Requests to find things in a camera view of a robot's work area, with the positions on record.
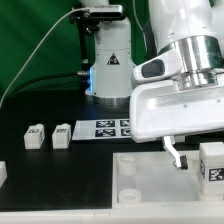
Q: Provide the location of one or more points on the white marker sheet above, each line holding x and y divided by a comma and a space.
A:
101, 129

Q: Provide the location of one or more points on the white square table top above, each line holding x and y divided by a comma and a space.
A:
147, 178

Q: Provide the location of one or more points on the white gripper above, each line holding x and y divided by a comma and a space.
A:
160, 110

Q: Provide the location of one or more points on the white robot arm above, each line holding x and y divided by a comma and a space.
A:
195, 28

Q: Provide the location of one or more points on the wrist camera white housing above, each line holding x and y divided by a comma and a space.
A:
157, 69

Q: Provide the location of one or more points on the white front table rail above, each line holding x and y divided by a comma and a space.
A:
164, 215

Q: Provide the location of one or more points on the white block left edge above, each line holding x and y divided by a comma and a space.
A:
3, 173

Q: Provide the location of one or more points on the black camera on stand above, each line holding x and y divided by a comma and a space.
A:
105, 12

